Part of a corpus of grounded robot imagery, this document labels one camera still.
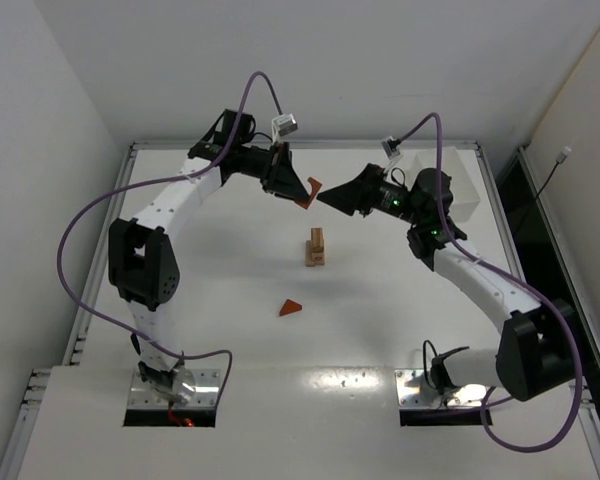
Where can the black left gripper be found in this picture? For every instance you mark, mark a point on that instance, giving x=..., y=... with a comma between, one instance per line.
x=274, y=167

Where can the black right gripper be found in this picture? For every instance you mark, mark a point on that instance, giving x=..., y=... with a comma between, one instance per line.
x=363, y=190

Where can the orange arch wood block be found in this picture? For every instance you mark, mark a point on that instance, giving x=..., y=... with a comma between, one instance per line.
x=316, y=186

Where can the striped dark wood block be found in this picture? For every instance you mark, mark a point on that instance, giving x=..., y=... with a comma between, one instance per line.
x=317, y=240

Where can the pale long wood block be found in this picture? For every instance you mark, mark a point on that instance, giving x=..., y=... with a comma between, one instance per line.
x=319, y=258

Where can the engraved long wood block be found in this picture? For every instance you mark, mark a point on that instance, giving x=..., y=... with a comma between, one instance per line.
x=309, y=260

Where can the white translucent plastic bin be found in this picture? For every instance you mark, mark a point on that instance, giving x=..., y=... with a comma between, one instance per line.
x=465, y=195

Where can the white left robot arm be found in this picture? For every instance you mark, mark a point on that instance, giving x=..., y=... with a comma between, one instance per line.
x=142, y=263

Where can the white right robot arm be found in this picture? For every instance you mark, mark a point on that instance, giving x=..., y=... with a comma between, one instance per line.
x=533, y=355

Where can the orange triangle wood block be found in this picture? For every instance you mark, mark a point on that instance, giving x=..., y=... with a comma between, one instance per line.
x=290, y=307

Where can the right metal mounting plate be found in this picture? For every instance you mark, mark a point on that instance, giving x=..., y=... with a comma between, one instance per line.
x=415, y=394

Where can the metal mounting plate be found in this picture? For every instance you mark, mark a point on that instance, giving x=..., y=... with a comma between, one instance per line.
x=415, y=394
x=200, y=387

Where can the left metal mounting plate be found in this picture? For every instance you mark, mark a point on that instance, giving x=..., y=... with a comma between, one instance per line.
x=200, y=387

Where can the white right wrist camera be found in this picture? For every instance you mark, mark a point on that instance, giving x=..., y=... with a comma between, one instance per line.
x=391, y=148

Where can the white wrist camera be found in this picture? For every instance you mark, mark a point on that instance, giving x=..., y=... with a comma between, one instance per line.
x=391, y=148
x=283, y=125

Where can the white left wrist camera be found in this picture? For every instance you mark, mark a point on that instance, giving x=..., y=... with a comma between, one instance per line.
x=283, y=125

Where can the hanging black cable connector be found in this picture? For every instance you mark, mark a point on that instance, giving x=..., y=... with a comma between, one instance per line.
x=560, y=159

